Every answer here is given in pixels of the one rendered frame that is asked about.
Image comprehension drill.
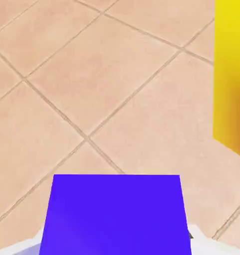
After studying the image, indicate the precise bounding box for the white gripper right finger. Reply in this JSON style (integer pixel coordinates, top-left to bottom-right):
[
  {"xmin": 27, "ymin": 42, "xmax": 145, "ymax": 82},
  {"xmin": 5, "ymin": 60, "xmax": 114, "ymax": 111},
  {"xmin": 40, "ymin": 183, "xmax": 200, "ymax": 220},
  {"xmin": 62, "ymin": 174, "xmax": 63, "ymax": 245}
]
[{"xmin": 187, "ymin": 224, "xmax": 240, "ymax": 255}]

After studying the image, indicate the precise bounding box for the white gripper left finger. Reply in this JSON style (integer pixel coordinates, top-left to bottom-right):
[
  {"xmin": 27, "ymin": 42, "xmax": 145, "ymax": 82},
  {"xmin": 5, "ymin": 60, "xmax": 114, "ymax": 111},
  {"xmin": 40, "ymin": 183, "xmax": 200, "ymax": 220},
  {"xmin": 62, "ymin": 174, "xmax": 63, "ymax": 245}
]
[{"xmin": 0, "ymin": 227, "xmax": 44, "ymax": 255}]

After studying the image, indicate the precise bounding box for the small blue cube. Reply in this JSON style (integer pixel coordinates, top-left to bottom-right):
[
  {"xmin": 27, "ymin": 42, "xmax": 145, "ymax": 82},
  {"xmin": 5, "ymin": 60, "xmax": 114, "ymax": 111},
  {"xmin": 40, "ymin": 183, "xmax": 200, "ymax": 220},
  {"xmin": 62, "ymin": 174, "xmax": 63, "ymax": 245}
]
[{"xmin": 39, "ymin": 174, "xmax": 193, "ymax": 255}]

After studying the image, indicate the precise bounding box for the large yellow box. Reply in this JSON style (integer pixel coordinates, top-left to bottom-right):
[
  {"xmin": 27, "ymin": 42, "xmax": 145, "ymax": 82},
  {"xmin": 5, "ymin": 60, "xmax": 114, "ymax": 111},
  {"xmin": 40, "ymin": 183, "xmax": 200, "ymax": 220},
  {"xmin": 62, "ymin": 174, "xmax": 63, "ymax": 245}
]
[{"xmin": 212, "ymin": 0, "xmax": 240, "ymax": 160}]

